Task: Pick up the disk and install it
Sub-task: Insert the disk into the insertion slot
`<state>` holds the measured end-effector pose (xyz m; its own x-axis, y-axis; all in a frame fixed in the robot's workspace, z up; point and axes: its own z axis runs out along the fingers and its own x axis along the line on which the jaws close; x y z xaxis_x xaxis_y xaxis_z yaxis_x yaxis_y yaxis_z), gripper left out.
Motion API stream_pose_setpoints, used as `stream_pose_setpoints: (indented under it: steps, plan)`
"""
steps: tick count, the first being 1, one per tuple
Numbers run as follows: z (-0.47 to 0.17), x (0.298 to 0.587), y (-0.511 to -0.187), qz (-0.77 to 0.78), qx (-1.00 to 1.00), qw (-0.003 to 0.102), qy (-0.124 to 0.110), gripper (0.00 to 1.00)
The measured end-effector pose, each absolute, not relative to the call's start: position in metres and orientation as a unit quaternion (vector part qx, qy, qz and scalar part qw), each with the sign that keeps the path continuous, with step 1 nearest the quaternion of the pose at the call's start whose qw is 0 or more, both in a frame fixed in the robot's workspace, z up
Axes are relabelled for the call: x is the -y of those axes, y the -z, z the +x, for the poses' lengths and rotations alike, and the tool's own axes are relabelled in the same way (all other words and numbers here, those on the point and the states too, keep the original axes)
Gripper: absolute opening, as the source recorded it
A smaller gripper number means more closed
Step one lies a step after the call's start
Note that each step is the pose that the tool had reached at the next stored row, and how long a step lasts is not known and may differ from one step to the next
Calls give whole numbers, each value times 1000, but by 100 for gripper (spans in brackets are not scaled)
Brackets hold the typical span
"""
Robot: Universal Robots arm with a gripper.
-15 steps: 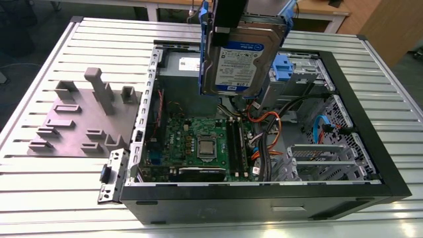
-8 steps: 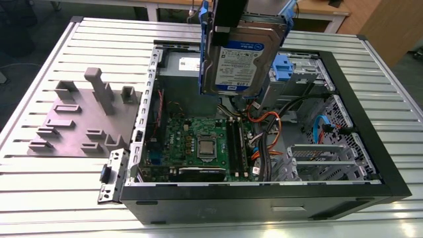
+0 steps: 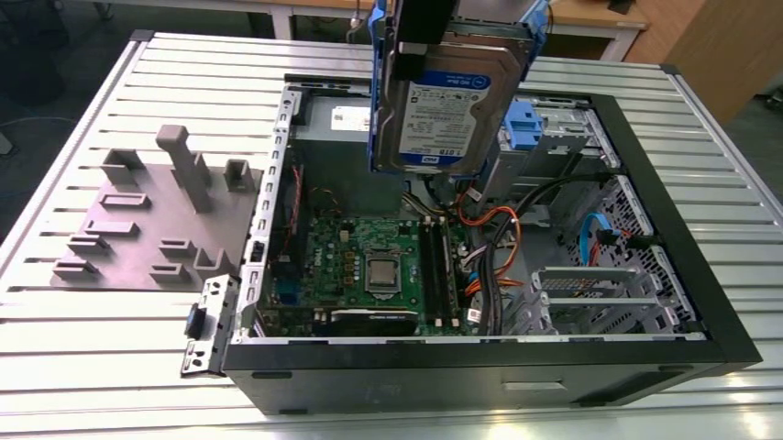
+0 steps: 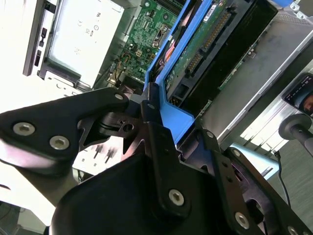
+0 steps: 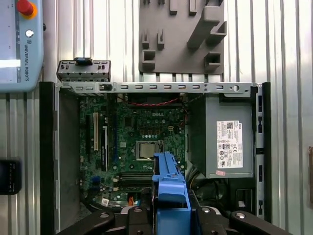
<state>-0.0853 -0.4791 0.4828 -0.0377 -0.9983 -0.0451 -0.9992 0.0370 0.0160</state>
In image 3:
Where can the small black desk device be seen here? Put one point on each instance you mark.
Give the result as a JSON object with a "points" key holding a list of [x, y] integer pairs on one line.
{"points": [[621, 5]]}

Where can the hard disk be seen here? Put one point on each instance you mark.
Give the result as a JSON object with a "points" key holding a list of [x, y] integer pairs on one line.
{"points": [[453, 114]]}

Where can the RAM stick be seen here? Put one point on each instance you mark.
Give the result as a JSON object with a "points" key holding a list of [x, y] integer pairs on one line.
{"points": [[449, 272]]}

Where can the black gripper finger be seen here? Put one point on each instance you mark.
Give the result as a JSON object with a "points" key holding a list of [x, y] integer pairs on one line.
{"points": [[422, 23]]}

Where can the silver CPU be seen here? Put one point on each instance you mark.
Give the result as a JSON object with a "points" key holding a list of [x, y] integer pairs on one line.
{"points": [[383, 273]]}

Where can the metal optical drive cage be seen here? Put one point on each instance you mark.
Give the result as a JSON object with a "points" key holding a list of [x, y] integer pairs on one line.
{"points": [[538, 169]]}

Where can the green motherboard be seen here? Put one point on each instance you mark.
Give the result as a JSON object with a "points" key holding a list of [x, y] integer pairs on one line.
{"points": [[330, 256]]}

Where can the blue plastic drive latch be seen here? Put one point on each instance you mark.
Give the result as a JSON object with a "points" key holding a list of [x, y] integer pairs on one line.
{"points": [[527, 133]]}

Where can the wooden cabinet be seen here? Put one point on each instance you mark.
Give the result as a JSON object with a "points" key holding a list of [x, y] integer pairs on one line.
{"points": [[722, 55]]}

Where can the grey power supply unit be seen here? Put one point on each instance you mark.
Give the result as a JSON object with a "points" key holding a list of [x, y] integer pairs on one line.
{"points": [[330, 174]]}

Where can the wooden desk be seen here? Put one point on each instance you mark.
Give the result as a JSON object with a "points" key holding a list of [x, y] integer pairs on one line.
{"points": [[587, 18]]}

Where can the metal disk bay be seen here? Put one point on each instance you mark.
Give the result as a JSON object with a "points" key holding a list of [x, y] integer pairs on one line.
{"points": [[611, 301]]}

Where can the black PC case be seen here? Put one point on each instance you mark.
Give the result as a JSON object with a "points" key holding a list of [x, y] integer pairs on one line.
{"points": [[429, 380]]}

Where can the blue black rear connector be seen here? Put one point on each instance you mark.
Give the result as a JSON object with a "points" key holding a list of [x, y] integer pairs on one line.
{"points": [[196, 321]]}

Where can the black graphics card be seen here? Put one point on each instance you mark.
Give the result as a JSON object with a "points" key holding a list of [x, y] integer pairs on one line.
{"points": [[367, 321]]}

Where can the grey parts rack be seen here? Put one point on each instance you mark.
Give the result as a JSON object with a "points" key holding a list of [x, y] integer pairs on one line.
{"points": [[152, 256]]}

